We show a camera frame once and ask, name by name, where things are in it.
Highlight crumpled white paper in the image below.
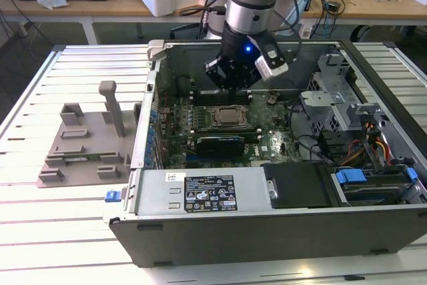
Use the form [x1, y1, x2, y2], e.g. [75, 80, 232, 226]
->
[36, 0, 70, 11]

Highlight metal drive cage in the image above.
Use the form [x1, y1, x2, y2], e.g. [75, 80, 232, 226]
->
[298, 53, 384, 139]

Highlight hard disk in blue carrier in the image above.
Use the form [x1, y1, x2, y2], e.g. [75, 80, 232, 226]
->
[330, 166, 421, 206]

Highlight open black PC case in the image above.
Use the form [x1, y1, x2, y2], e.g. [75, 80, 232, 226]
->
[108, 38, 427, 268]

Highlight CPU socket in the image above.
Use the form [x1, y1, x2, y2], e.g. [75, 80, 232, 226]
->
[207, 103, 254, 131]

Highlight grey case latch handle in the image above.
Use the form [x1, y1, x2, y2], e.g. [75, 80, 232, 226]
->
[147, 39, 166, 62]

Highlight silver power supply unit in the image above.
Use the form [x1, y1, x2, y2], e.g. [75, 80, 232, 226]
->
[135, 166, 280, 216]

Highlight black camera cable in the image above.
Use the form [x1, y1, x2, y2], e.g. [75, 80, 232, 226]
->
[266, 0, 304, 65]

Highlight black RAM slot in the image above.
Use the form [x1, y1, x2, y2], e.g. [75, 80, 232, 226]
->
[193, 96, 250, 101]
[195, 129, 260, 135]
[193, 99, 250, 105]
[193, 93, 250, 98]
[195, 126, 260, 131]
[193, 89, 250, 95]
[195, 132, 261, 138]

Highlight green motherboard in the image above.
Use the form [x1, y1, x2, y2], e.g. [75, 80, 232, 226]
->
[156, 93, 303, 170]

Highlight yellow red power wires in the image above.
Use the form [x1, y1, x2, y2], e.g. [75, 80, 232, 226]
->
[365, 121, 392, 166]

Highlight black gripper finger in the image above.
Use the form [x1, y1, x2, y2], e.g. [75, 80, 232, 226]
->
[203, 59, 235, 102]

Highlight black cable in case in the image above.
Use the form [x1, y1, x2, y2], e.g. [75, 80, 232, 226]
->
[288, 97, 331, 166]

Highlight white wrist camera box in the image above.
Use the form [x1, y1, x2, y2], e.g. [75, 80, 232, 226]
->
[254, 36, 290, 81]

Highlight black plastic shroud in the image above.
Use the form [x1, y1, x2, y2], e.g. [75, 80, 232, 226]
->
[260, 162, 336, 209]

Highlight grey parts rack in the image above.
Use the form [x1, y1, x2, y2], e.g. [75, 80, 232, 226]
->
[35, 80, 143, 190]

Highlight black graphics card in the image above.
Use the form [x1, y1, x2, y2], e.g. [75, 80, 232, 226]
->
[195, 135, 246, 158]

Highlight green RAM stick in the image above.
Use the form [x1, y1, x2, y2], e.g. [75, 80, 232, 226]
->
[62, 154, 103, 163]

